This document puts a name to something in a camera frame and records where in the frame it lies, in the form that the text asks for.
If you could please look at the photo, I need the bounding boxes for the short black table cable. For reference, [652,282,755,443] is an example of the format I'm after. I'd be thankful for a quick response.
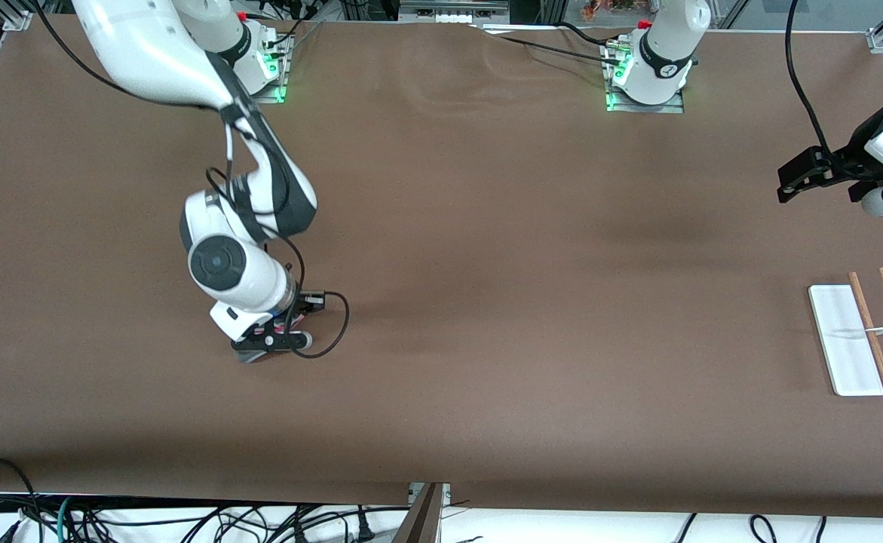
[558,21,617,48]

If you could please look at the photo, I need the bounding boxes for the teal floor cable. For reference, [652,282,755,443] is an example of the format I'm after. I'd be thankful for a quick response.
[55,495,75,543]

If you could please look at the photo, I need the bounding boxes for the white rack base plate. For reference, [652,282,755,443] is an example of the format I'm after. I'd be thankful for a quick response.
[808,284,883,397]

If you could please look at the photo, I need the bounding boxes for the grey towel with pink side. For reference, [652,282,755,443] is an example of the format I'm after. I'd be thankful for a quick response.
[236,320,293,365]

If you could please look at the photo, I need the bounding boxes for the thick black looped floor cable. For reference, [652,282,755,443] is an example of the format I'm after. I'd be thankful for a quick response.
[0,456,44,543]

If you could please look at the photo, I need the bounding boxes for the dark diagonal support beam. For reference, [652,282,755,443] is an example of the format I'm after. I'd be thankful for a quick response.
[391,483,443,543]

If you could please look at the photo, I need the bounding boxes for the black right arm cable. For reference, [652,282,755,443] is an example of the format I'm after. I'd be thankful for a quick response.
[34,0,351,360]

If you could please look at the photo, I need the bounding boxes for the white power strip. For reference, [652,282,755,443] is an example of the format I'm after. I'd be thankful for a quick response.
[399,0,510,24]

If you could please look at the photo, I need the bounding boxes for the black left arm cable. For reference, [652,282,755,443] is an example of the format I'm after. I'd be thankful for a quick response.
[784,0,834,155]

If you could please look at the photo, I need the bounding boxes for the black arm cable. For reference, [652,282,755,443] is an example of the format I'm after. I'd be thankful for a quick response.
[34,0,351,360]
[784,0,834,155]

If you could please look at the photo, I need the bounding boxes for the long black table cable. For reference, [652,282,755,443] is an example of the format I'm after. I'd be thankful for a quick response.
[479,26,623,67]

